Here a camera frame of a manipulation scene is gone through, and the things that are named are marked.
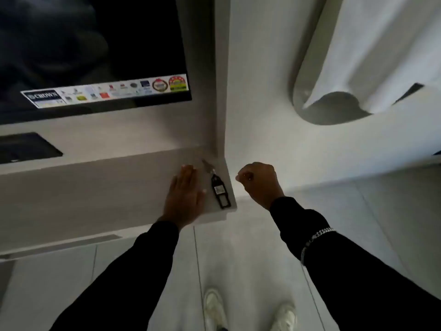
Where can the white left shoe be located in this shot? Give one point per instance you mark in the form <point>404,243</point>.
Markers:
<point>214,308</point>

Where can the white right shoe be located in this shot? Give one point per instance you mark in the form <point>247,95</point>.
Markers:
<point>285,317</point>

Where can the black flat screen television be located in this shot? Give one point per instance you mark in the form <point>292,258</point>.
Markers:
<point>86,41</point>

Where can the white sticker strip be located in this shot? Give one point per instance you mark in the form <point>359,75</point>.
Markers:
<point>103,90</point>

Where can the person's right hand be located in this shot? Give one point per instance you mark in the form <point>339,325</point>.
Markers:
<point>262,184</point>

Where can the white draped cloth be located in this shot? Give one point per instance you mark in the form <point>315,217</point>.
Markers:
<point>372,48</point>

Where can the person's left thumb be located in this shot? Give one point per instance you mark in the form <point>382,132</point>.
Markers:
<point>202,197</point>

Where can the black key tag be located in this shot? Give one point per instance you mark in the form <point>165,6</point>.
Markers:
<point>219,191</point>

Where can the black flat box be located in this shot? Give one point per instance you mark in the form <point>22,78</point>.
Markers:
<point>26,147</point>

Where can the white shoe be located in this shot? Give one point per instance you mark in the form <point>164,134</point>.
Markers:
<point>214,308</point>
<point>285,317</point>

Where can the person's left forearm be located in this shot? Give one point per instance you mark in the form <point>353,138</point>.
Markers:
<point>131,279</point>

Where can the person's left hand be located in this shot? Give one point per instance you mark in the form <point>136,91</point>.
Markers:
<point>182,203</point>

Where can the metal key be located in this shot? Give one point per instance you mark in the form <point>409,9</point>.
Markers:
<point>208,165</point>

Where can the person's right fingers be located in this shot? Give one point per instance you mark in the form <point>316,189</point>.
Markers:
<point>246,175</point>

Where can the person's right forearm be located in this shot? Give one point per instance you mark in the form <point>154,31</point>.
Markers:
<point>344,279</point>

